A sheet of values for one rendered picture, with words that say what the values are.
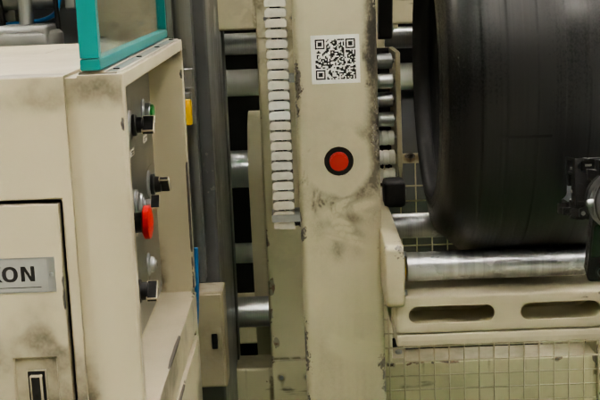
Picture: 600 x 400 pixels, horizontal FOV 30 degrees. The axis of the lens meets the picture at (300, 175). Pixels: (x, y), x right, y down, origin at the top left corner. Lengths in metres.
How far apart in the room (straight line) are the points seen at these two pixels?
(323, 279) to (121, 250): 0.74
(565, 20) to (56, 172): 0.78
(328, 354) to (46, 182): 0.84
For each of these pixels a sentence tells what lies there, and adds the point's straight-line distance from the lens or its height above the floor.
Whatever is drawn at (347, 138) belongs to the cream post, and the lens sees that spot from 1.75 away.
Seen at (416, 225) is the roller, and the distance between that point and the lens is 2.00.
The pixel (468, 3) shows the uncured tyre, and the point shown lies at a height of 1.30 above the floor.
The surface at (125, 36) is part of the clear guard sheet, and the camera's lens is 1.28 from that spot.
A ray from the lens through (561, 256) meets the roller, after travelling 1.76.
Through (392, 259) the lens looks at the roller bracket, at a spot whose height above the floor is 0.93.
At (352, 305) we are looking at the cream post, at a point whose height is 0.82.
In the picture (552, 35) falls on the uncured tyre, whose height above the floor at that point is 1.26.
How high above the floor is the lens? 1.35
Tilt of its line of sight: 10 degrees down
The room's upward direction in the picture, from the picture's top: 2 degrees counter-clockwise
